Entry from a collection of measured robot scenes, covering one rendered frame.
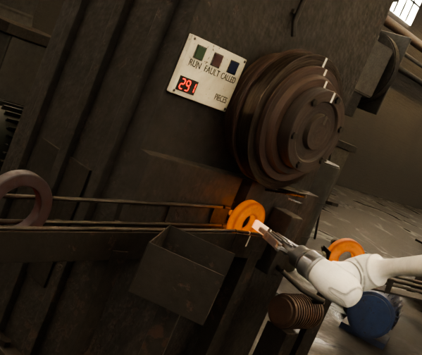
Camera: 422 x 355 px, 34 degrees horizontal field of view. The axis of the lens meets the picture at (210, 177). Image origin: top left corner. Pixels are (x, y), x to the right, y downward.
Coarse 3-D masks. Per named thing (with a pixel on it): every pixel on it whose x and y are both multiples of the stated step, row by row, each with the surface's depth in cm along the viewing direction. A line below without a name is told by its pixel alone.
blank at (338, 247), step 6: (342, 240) 260; (348, 240) 259; (354, 240) 262; (330, 246) 261; (336, 246) 259; (342, 246) 259; (348, 246) 260; (354, 246) 260; (360, 246) 261; (336, 252) 259; (342, 252) 260; (354, 252) 261; (360, 252) 262; (330, 258) 259; (336, 258) 260
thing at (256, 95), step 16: (272, 64) 216; (288, 64) 212; (304, 64) 217; (320, 64) 223; (256, 80) 214; (272, 80) 210; (256, 96) 212; (240, 112) 215; (256, 112) 211; (240, 128) 216; (256, 128) 214; (240, 144) 218; (240, 160) 223; (256, 160) 220; (256, 176) 223; (304, 176) 242
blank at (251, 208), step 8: (248, 200) 233; (240, 208) 229; (248, 208) 230; (256, 208) 233; (232, 216) 229; (240, 216) 229; (248, 216) 232; (256, 216) 235; (264, 216) 238; (232, 224) 229; (240, 224) 231; (248, 224) 238
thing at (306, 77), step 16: (288, 80) 212; (304, 80) 216; (320, 80) 220; (336, 80) 230; (272, 96) 212; (288, 96) 213; (272, 112) 213; (272, 128) 214; (256, 144) 216; (272, 144) 216; (272, 160) 220; (272, 176) 226; (288, 176) 232
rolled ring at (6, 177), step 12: (0, 180) 161; (12, 180) 162; (24, 180) 165; (36, 180) 167; (0, 192) 161; (36, 192) 170; (48, 192) 171; (36, 204) 173; (48, 204) 172; (36, 216) 172; (48, 216) 174
